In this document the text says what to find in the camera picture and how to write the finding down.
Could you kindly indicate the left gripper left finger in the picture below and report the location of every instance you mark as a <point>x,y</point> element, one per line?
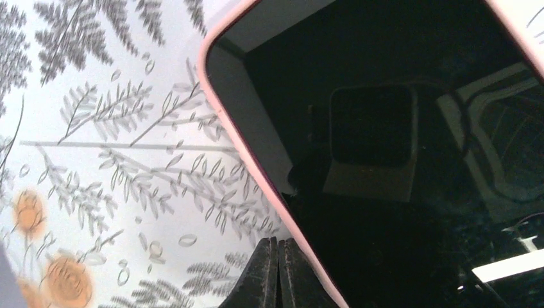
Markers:
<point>257,287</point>

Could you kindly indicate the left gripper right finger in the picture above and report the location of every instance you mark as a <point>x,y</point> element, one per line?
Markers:
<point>299,285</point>

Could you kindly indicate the phone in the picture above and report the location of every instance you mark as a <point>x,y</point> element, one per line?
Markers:
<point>400,142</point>

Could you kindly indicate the floral patterned table mat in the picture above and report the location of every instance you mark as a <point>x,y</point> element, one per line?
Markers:
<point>120,186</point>

